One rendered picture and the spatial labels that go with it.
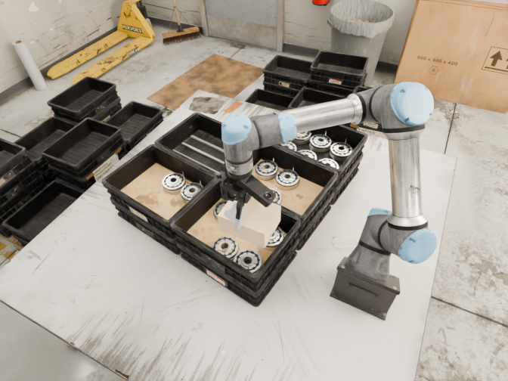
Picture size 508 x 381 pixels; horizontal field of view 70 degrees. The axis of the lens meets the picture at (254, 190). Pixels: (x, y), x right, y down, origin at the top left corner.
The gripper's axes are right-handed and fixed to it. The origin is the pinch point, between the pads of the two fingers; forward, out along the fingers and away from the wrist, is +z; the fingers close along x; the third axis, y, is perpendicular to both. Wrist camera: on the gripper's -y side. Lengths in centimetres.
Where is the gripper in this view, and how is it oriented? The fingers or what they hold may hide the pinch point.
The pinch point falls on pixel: (249, 215)
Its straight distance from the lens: 114.1
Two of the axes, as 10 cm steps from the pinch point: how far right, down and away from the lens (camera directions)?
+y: -8.9, -3.1, 3.3
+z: 0.4, 6.8, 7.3
